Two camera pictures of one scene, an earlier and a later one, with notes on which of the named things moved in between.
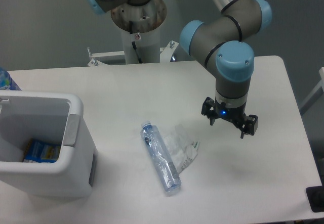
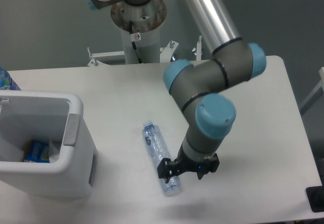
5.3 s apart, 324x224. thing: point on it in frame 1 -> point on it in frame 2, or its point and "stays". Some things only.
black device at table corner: [315, 196] stays
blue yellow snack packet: [42, 151] stays
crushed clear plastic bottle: [161, 160] stays
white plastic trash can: [50, 118] stays
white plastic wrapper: [182, 149] -> [53, 152]
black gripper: [237, 115] -> [166, 169]
